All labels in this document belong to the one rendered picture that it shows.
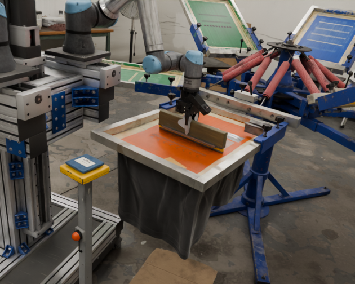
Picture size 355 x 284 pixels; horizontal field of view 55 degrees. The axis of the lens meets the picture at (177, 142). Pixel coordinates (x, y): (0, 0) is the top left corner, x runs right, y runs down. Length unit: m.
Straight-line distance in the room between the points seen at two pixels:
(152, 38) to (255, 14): 4.84
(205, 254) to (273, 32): 4.37
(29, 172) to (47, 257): 0.52
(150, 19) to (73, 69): 0.50
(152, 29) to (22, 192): 1.02
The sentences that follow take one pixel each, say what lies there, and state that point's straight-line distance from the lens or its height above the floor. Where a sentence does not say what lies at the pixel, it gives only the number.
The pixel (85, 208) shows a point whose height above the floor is 0.78.
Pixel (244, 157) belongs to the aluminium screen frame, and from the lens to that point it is 1.45.
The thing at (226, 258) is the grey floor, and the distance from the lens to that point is 2.41.
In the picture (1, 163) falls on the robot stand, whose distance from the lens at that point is 1.78.
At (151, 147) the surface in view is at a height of 0.95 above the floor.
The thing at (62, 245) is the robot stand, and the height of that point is 0.21.
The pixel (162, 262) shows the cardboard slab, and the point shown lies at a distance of 2.27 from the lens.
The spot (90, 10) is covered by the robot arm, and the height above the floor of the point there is 1.45.
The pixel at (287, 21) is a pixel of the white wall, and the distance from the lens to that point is 5.97.
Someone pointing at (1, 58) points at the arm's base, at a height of 1.30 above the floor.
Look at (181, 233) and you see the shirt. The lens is 1.51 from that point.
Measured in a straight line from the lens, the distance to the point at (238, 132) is 1.77.
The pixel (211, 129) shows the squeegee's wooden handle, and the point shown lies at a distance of 1.48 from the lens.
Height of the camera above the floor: 1.60
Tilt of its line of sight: 25 degrees down
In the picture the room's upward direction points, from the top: 7 degrees clockwise
